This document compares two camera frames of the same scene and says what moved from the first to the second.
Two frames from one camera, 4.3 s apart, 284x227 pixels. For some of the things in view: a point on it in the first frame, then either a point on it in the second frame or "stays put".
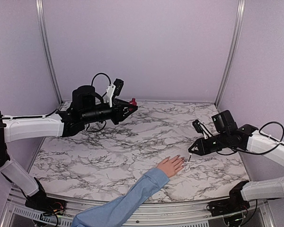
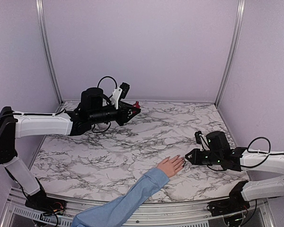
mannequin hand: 171,166 stays put
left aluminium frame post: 47,49 stays put
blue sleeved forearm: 119,210 stays put
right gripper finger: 200,152 -> 196,161
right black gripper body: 212,147 -> 213,159
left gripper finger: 123,103 stays put
